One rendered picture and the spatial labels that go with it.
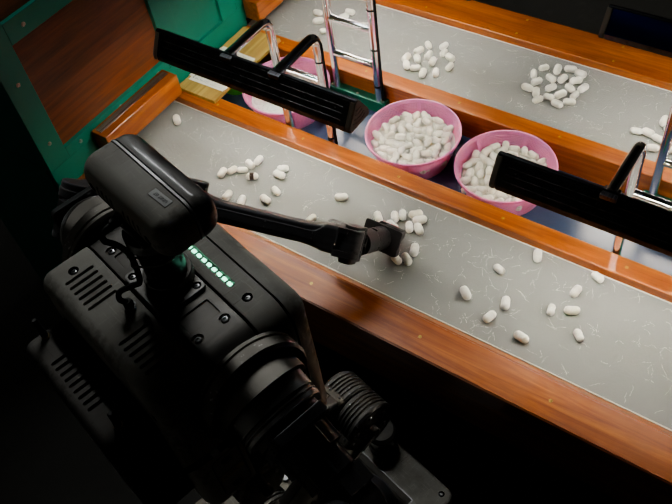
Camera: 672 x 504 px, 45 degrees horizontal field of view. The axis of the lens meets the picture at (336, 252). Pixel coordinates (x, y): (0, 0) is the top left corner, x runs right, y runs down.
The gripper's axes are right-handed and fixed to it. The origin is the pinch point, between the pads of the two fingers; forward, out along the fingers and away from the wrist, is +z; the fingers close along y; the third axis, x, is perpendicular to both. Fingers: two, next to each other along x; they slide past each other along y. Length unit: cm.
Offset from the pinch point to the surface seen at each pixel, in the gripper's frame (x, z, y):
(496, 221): -9.8, 10.7, -19.7
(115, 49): -20, -14, 90
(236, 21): -33, 34, 89
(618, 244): -15, 13, -48
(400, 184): -9.5, 10.4, 7.7
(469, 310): 8.0, -7.1, -25.9
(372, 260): 7.2, -6.0, 1.7
